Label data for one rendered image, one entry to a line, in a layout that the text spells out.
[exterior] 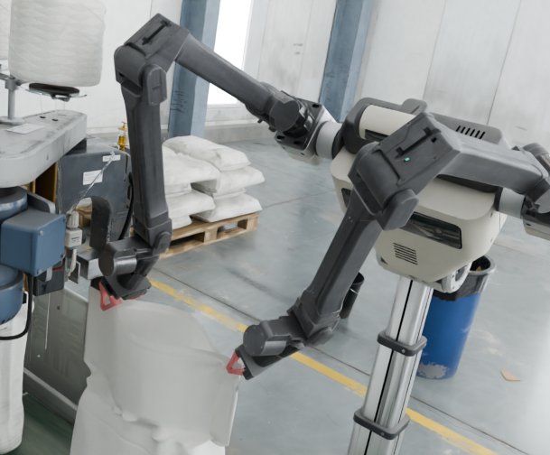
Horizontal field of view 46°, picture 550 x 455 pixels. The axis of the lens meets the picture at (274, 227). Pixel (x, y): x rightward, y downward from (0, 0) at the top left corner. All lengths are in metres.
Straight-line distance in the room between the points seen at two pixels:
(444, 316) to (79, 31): 2.62
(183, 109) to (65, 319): 5.47
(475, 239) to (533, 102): 7.84
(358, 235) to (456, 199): 0.47
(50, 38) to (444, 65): 8.61
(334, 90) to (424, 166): 9.22
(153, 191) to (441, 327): 2.39
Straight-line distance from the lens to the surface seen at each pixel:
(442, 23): 9.67
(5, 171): 1.17
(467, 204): 1.39
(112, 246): 1.38
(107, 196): 1.62
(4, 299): 1.28
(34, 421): 2.25
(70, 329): 2.28
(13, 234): 1.20
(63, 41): 1.22
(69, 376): 2.37
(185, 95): 7.53
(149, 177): 1.29
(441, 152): 0.88
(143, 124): 1.22
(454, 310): 3.45
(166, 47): 1.17
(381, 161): 0.91
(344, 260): 1.02
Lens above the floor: 1.72
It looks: 19 degrees down
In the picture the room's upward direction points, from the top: 10 degrees clockwise
